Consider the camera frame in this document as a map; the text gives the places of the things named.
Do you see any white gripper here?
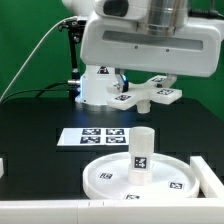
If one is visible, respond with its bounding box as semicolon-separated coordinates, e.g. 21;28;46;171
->
80;13;224;93

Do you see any white cross-shaped table base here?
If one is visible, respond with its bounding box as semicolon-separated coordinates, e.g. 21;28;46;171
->
107;75;182;114

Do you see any white round table top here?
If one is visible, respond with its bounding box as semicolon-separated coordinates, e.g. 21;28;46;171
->
83;152;199;200

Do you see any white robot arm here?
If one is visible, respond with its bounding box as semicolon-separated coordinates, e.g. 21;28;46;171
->
61;0;224;113

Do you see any white marker sheet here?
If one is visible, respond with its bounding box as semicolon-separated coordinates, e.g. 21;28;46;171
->
57;128;129;146

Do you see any white L-shaped border fence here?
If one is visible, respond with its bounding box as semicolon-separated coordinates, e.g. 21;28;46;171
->
0;156;224;224

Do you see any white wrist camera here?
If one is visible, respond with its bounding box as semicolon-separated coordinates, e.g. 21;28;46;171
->
93;0;149;21

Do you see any grey camera cable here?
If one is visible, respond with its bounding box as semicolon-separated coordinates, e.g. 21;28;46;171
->
0;17;78;103

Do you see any black cable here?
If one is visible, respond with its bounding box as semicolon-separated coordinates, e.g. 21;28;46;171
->
0;80;82;106

